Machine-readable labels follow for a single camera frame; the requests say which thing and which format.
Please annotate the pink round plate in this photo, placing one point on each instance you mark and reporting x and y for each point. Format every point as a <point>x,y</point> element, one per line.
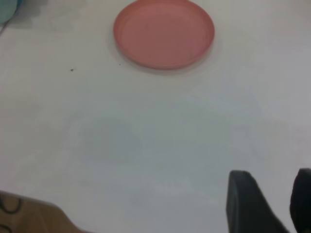
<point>162,34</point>

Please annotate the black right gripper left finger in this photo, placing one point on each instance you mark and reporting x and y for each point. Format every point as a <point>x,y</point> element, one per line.
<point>247,208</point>

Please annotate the green round plate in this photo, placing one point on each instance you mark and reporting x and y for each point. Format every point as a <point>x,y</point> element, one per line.
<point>6,11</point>

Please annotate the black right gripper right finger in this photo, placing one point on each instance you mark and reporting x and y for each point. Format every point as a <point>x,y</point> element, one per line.
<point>303,201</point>

